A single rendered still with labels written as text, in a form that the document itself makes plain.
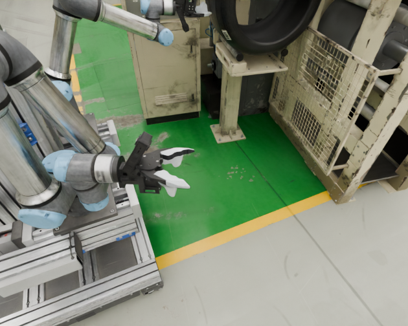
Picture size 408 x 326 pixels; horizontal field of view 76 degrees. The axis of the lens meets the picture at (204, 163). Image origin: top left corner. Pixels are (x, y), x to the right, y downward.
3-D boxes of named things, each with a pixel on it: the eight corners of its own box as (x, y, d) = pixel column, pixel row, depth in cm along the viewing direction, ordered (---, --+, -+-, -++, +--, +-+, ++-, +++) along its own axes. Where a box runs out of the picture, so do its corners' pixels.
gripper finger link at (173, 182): (190, 200, 64) (164, 184, 69) (190, 182, 61) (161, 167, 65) (182, 207, 62) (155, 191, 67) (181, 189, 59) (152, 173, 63)
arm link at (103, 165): (102, 148, 69) (90, 167, 63) (119, 149, 69) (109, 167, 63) (108, 170, 74) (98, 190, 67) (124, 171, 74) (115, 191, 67)
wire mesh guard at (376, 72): (268, 101, 228) (285, 12, 179) (270, 101, 229) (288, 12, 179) (326, 176, 167) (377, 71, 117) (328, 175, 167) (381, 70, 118)
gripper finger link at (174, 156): (189, 158, 78) (160, 169, 74) (188, 141, 74) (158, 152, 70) (194, 164, 76) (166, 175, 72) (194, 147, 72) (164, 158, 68)
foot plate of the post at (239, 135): (210, 126, 253) (210, 122, 250) (236, 121, 258) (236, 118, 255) (217, 143, 235) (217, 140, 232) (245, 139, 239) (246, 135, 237)
